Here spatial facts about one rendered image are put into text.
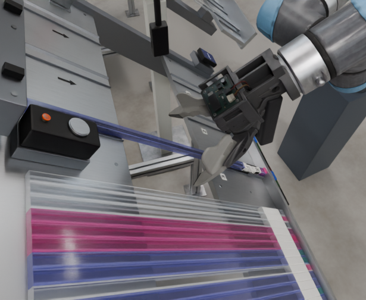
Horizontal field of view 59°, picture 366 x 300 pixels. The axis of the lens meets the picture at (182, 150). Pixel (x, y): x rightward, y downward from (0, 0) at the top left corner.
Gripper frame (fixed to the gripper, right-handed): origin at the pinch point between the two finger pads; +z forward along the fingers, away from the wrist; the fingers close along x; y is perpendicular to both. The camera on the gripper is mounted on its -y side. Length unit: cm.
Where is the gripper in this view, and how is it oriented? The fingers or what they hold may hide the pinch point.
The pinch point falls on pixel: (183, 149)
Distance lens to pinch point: 53.8
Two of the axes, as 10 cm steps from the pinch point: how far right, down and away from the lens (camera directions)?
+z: -8.1, 5.0, 3.2
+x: 2.9, 8.0, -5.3
